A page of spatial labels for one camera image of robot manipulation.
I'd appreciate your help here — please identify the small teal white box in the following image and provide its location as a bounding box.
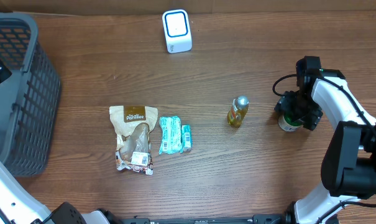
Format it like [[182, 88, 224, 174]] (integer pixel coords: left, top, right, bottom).
[[181, 124, 192, 152]]

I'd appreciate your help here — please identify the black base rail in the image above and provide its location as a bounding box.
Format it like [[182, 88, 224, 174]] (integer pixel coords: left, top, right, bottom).
[[119, 214, 286, 224]]

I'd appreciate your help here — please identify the grey plastic shopping basket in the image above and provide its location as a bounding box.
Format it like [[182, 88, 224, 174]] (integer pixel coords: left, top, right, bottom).
[[0, 12, 62, 177]]

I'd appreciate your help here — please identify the brown snack packet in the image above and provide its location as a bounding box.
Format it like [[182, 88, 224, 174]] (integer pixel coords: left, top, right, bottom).
[[109, 106, 158, 175]]

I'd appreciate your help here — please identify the teal white pouch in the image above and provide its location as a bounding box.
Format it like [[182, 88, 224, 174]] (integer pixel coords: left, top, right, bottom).
[[159, 116, 183, 154]]

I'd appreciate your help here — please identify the white barcode scanner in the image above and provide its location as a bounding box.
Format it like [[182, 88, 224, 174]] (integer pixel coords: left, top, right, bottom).
[[162, 9, 193, 54]]

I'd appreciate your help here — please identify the green lid jar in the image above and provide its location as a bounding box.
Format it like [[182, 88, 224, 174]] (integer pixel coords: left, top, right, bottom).
[[278, 114, 302, 132]]

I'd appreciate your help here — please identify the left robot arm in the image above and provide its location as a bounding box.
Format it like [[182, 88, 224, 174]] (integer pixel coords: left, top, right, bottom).
[[0, 60, 110, 223]]

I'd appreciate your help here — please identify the yellow dish soap bottle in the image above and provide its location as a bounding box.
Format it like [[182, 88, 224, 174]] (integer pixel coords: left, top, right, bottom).
[[227, 95, 249, 128]]

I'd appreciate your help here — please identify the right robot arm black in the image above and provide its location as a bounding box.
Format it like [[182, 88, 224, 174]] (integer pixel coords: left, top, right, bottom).
[[275, 56, 376, 223]]

